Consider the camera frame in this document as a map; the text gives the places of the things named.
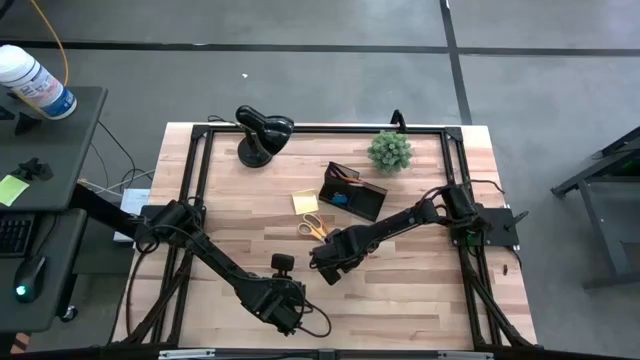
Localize black side desk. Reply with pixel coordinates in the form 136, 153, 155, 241
0, 85, 109, 213

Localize green artificial potted plant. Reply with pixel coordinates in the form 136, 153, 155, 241
366, 129, 414, 176

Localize black mesh desk organizer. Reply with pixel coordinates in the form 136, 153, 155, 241
317, 160, 389, 224

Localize white wipes canister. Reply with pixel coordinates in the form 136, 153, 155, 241
0, 43, 79, 121

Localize small black plastic part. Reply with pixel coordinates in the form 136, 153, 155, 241
9, 156, 55, 182

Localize yellow-handled scissors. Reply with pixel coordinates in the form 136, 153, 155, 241
296, 211, 330, 244

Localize white cable bundle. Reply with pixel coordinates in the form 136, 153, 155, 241
77, 168, 157, 197

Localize black clamp lever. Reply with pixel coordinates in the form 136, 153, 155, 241
503, 210, 530, 232

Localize yellow sticky note pad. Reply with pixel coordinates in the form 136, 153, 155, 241
291, 188, 321, 217

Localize black desk lamp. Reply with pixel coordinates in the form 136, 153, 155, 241
234, 104, 296, 169

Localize black computer mouse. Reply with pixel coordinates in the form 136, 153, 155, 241
12, 253, 48, 305

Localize silver aluminium bracket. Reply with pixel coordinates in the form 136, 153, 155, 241
438, 350, 495, 360
158, 348, 217, 360

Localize black triangular plastic part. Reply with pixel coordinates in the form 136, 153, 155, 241
13, 110, 43, 136

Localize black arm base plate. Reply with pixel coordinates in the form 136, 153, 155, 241
452, 202, 522, 250

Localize yellow cable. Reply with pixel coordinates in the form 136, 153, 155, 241
28, 0, 70, 87

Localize black clamp bracket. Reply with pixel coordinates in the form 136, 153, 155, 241
389, 108, 408, 133

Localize green sticky note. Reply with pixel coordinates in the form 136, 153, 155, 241
0, 174, 31, 208

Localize black metal cart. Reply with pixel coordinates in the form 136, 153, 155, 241
549, 124, 640, 291

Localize black keyboard tray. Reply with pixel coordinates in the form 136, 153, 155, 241
0, 207, 89, 334

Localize black floor cable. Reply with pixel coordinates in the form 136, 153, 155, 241
92, 118, 139, 194

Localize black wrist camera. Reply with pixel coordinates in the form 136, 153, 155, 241
270, 252, 297, 281
317, 266, 347, 287

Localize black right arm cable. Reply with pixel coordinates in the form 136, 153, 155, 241
467, 178, 506, 196

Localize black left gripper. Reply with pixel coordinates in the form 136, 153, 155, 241
239, 277, 307, 337

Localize pale flat box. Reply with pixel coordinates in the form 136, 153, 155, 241
112, 187, 152, 244

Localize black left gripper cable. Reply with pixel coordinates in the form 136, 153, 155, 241
294, 302, 333, 340

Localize black desk support beam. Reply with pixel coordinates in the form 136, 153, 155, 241
69, 182, 151, 241

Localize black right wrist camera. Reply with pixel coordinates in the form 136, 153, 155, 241
317, 266, 347, 287

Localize black keyboard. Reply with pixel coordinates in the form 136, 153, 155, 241
0, 213, 36, 257

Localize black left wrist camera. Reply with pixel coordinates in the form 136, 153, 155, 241
270, 252, 297, 281

